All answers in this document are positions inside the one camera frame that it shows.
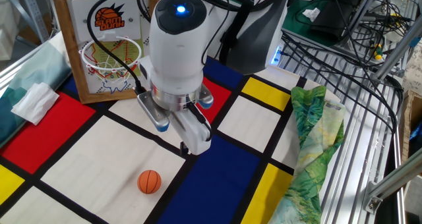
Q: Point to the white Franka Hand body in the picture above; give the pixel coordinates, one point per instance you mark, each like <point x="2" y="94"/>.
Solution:
<point x="194" y="135"/>

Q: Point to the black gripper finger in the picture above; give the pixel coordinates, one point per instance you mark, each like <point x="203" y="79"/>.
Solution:
<point x="184" y="149"/>

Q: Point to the orange mini basketball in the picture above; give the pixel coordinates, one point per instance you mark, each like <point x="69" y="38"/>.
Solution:
<point x="149" y="182"/>

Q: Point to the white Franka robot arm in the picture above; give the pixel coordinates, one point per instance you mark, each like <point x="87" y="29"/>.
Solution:
<point x="178" y="52"/>

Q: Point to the Mondrian pattern tablecloth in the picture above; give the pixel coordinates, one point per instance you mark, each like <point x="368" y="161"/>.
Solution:
<point x="99" y="158"/>

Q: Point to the green painted cloth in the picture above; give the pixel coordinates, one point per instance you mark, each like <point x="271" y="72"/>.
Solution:
<point x="313" y="135"/>

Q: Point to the white hoop with net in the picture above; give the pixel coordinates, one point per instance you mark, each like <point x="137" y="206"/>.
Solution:
<point x="95" y="67"/>

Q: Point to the green desk mat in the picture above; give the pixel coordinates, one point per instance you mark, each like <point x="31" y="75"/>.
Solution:
<point x="296" y="23"/>

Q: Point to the white folded tissue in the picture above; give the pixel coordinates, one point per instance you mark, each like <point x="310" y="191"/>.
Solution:
<point x="34" y="103"/>

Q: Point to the teal patterned cloth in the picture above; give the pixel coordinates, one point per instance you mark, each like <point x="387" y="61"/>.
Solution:
<point x="39" y="69"/>

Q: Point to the white Slam Dunk backboard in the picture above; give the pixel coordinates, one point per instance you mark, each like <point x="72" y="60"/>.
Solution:
<point x="82" y="10"/>

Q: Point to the crumpled white paper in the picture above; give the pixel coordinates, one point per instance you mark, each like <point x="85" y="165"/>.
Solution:
<point x="311" y="14"/>

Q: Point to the black flat device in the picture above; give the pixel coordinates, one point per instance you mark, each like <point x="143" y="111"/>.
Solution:
<point x="333" y="19"/>

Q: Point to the yellow green screwdriver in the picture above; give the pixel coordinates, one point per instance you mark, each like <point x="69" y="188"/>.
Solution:
<point x="378" y="51"/>

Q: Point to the grey perforated metal rack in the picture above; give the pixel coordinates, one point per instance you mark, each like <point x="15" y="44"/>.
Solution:
<point x="29" y="6"/>

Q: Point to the white foam box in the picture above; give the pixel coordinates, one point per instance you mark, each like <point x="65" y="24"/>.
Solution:
<point x="8" y="26"/>

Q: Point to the slanted aluminium profile beam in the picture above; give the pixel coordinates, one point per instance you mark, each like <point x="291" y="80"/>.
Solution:
<point x="395" y="52"/>

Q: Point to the brown cardboard box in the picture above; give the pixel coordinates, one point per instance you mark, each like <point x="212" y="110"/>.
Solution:
<point x="412" y="118"/>

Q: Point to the blue plastic item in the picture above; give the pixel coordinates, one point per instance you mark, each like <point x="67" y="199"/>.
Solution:
<point x="418" y="131"/>

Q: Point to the beige printed paper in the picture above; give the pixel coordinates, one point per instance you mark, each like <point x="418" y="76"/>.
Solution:
<point x="413" y="75"/>

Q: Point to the silver bracket with blue caps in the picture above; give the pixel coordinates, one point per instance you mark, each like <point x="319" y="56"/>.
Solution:
<point x="153" y="113"/>

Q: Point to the aluminium profile beam with bracket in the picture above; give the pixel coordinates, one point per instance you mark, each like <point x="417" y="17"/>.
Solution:
<point x="395" y="181"/>

